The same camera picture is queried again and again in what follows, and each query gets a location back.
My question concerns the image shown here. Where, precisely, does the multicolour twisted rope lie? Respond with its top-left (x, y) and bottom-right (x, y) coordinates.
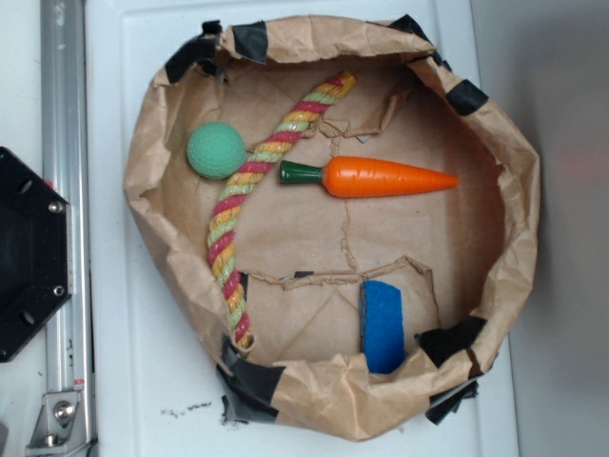
top-left (206, 70), bottom-right (358, 348)

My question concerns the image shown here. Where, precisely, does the orange plastic carrot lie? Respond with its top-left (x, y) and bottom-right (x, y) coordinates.
top-left (280, 156), bottom-right (460, 198)

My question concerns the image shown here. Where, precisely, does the metal corner bracket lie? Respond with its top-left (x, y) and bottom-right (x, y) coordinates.
top-left (25, 391), bottom-right (91, 456)

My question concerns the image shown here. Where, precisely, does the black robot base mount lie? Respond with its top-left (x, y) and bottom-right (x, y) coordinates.
top-left (1, 148), bottom-right (71, 363)

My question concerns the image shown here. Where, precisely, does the brown paper bag bin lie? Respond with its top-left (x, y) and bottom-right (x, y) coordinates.
top-left (124, 15), bottom-right (540, 441)

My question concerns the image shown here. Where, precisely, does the green foam ball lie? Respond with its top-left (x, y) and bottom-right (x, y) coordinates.
top-left (187, 122), bottom-right (246, 180)

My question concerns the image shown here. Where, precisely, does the blue sponge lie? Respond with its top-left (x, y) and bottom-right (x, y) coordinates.
top-left (359, 280), bottom-right (405, 374)

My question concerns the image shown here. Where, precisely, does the aluminium extrusion rail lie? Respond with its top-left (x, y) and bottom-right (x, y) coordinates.
top-left (41, 1), bottom-right (98, 456)

